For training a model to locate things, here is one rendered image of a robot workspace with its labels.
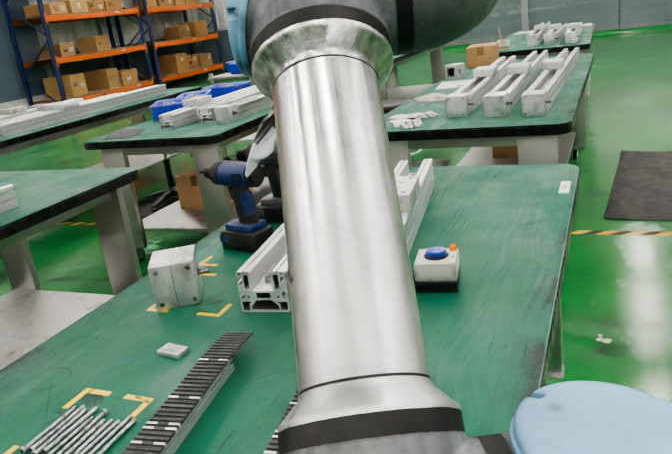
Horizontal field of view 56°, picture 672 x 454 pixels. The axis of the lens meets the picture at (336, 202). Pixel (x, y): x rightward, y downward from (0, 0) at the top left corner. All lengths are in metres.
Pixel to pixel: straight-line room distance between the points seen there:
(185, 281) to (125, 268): 1.63
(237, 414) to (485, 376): 0.37
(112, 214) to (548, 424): 2.60
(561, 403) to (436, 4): 0.31
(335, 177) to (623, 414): 0.22
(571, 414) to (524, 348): 0.66
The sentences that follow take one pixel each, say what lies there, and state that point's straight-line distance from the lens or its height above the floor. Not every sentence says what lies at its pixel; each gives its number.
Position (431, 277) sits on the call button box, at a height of 0.81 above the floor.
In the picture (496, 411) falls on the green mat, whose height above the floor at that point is 0.78.
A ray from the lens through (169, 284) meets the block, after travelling 1.34.
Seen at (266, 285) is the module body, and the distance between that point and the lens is 1.26.
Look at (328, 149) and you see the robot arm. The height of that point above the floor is 1.23.
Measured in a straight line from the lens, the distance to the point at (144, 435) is 0.94.
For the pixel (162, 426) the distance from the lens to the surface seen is 0.94.
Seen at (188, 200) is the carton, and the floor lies 0.28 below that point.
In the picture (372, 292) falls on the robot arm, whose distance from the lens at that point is 0.40.
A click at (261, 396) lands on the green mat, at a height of 0.78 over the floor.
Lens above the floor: 1.32
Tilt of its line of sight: 17 degrees down
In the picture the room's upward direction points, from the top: 8 degrees counter-clockwise
